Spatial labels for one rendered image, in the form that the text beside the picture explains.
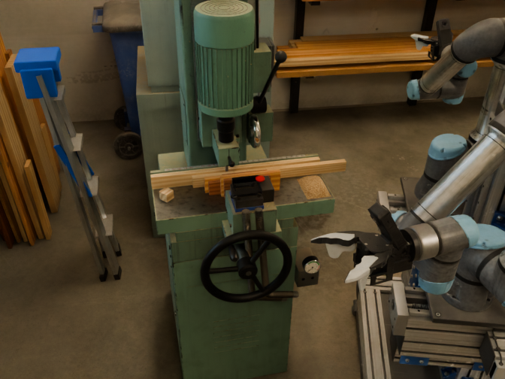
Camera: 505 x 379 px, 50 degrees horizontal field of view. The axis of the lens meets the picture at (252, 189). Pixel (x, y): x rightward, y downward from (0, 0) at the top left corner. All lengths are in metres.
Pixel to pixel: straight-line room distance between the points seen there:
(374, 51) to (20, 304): 2.69
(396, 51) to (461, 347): 2.56
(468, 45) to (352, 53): 2.08
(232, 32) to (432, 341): 1.08
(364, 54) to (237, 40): 2.37
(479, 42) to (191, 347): 1.47
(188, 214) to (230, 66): 0.49
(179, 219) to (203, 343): 0.62
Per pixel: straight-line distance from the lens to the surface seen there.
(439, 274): 1.27
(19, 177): 3.00
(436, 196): 1.34
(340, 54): 3.81
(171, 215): 1.74
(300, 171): 1.92
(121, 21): 3.38
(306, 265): 1.90
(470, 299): 1.64
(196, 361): 2.25
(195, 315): 2.05
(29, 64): 2.31
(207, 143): 1.88
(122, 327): 2.64
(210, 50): 1.58
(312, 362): 2.48
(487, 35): 1.80
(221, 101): 1.63
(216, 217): 1.75
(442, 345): 1.78
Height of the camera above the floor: 1.96
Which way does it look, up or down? 35 degrees down
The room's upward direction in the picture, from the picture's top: 1 degrees clockwise
